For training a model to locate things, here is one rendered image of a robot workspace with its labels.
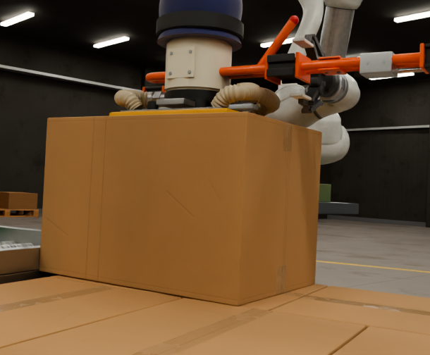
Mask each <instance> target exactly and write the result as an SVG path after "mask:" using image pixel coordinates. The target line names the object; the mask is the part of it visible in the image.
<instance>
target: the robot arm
mask: <svg viewBox="0 0 430 355"><path fill-rule="evenodd" d="M298 1H299V2H300V4H301V6H302V9H303V16H302V21H301V23H300V26H299V28H298V30H297V33H296V35H295V38H294V39H292V42H293V43H292V44H291V46H290V49H289V51H288V54H291V53H294V54H296V52H300V53H301V54H303V55H305V56H307V57H308V58H310V59H311V61H316V60H319V59H318V57H328V56H340V57H342V58H345V57H346V53H347V50H348V44H349V40H350V33H351V29H352V22H353V18H354V14H355V9H358V8H359V6H360V4H361V3H362V1H363V0H298ZM324 3H325V5H326V11H325V15H324V23H323V27H322V31H321V39H320V43H319V41H318V39H317V37H316V35H317V32H318V30H319V27H320V24H321V21H322V18H323V14H324ZM308 85H309V86H308V87H306V88H304V87H303V86H301V85H298V84H297V83H291V84H282V83H281V85H279V86H278V90H277V91H276V92H275V93H276V94H277V95H278V97H279V99H280V100H281V104H280V107H279V109H278V110H277V111H275V112H273V113H269V114H268V115H265V117H268V118H273V119H276V120H280V121H283V122H287V123H291V124H294V125H299V126H302V127H306V128H309V129H312V130H317V131H320V132H322V138H321V165H324V164H328V163H333V162H336V161H339V160H341V159H342V158H343V157H344V156H345V155H346V154H347V152H348V149H349V146H350V138H349V135H348V132H347V130H346V129H345V128H344V127H343V126H342V125H341V119H340V116H339V115H338V113H340V112H343V111H346V110H349V109H351V108H352V107H354V106H355V105H356V104H357V102H358V101H359V99H360V89H359V87H358V85H357V82H356V81H355V80H354V78H353V77H351V76H350V75H348V74H347V75H325V74H323V73H319V74H310V83H309V84H308Z"/></svg>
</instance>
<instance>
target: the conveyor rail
mask: <svg viewBox="0 0 430 355"><path fill-rule="evenodd" d="M41 232H42V230H36V229H28V228H15V227H7V226H0V242H5V241H14V242H16V244H22V243H32V244H33V245H34V246H40V245H41Z"/></svg>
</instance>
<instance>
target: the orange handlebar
mask: <svg viewBox="0 0 430 355"><path fill-rule="evenodd" d="M419 55H420V52H419V53H409V54H393V56H392V58H391V60H392V62H393V65H397V68H418V67H419ZM318 59H319V60H316V61H301V62H300V70H301V71H305V70H306V71H307V74H319V73H323V74H325V75H347V73H346V72H352V71H360V57H354V58H342V57H340V56H328V57H318ZM219 74H220V75H221V76H229V79H241V78H253V77H264V76H265V64H260V65H250V66H232V67H222V68H220V69H219ZM252 74H254V75H252ZM232 75H239V76H232ZM241 75H242V76H241ZM230 76H231V77H230ZM146 81H148V82H151V83H155V84H163V83H165V72H157V73H148V74H147V75H146Z"/></svg>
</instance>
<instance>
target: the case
mask: <svg viewBox="0 0 430 355"><path fill-rule="evenodd" d="M321 138H322V132H320V131H317V130H312V129H309V128H306V127H302V126H299V125H294V124H291V123H287V122H283V121H280V120H276V119H273V118H268V117H265V116H261V115H257V114H254V113H250V112H247V111H246V112H223V113H178V114H155V115H132V116H88V117H65V118H47V140H46V154H45V167H44V193H43V207H42V232H41V246H40V259H39V271H42V272H46V273H53V274H57V275H65V276H69V277H74V278H81V279H86V280H93V281H97V282H105V283H109V284H113V285H120V286H125V287H132V288H137V289H144V290H149V291H153V292H160V293H164V294H172V295H176V296H181V297H188V298H193V299H200V300H204V301H212V302H216V303H220V304H227V305H232V306H240V305H243V304H248V303H250V302H253V301H257V300H260V299H265V298H267V297H272V296H275V295H277V294H282V293H285V292H289V291H292V290H295V289H300V288H302V287H306V286H309V285H313V284H315V273H316V257H317V228H318V212H319V183H320V167H321Z"/></svg>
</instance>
